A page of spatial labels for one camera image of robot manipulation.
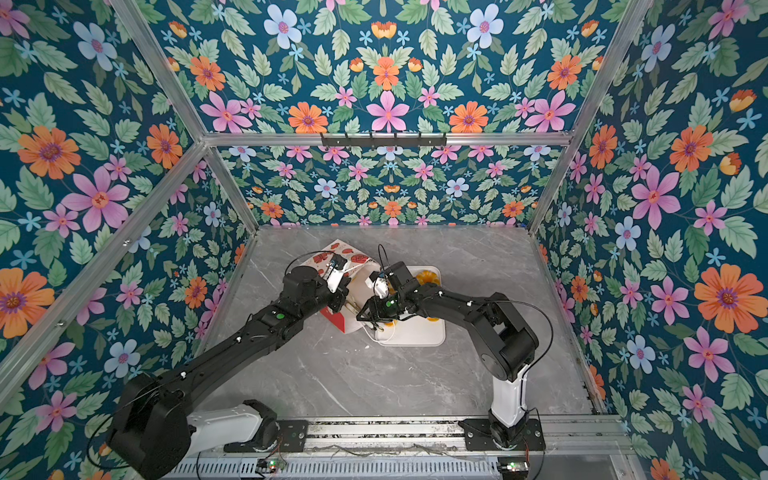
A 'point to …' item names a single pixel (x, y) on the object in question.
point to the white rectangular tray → (415, 331)
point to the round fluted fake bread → (427, 276)
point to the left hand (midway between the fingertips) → (352, 271)
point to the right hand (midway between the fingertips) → (361, 315)
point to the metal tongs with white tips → (375, 326)
